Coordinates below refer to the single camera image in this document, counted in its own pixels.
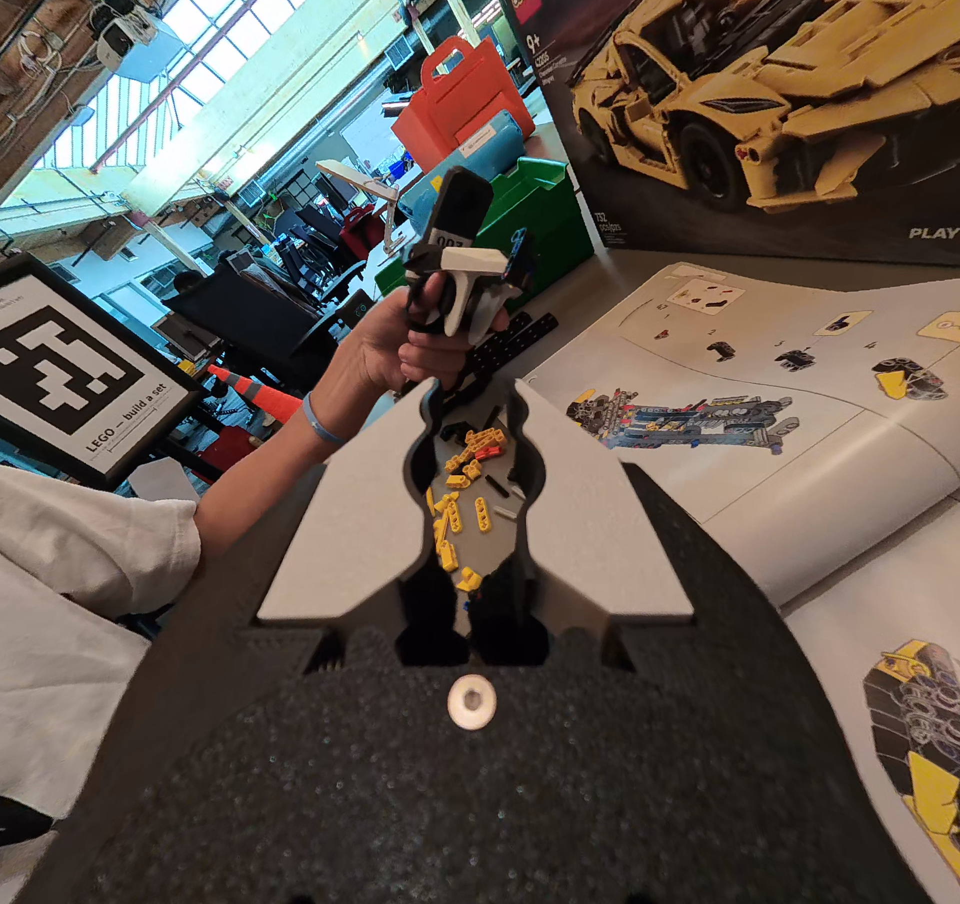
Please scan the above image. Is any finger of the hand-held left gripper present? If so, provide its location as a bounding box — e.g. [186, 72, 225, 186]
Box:
[441, 246, 520, 280]

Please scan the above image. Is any blue wrapped bundle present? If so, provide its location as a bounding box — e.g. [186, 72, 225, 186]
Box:
[397, 111, 526, 230]

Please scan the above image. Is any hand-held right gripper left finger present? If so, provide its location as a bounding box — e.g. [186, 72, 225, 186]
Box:
[257, 378, 460, 633]

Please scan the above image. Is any white ceiling device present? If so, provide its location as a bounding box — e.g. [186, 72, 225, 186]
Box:
[90, 0, 162, 73]

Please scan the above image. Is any lego car set box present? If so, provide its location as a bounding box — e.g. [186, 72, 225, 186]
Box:
[491, 0, 960, 268]

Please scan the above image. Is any orange plastic case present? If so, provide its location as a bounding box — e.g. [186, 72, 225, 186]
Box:
[391, 36, 536, 174]

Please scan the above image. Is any wooden jointed lamp arm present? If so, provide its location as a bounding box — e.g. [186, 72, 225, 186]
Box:
[315, 159, 406, 254]

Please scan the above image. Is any pile of yellow lego pieces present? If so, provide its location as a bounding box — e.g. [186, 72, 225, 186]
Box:
[423, 403, 530, 596]

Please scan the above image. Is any orange traffic cone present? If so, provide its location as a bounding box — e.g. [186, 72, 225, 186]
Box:
[207, 364, 305, 425]

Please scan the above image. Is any black lanyard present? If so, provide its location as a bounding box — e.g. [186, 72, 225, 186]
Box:
[0, 795, 55, 845]

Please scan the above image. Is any blue wristband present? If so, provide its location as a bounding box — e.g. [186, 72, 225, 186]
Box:
[302, 392, 348, 446]

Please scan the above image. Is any person's left hand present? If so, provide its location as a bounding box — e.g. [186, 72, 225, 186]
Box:
[318, 285, 511, 442]

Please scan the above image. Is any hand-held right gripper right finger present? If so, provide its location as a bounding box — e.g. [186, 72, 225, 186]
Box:
[508, 378, 695, 633]

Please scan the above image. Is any lego instruction booklet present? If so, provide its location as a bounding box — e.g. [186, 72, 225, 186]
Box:
[525, 263, 960, 904]

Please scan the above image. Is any green plastic bin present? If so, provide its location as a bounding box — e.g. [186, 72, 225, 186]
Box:
[375, 158, 596, 298]

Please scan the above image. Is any framed marker sign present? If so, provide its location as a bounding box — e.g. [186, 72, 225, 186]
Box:
[0, 252, 205, 490]

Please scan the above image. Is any black office chair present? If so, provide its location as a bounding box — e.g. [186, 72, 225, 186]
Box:
[161, 259, 376, 388]

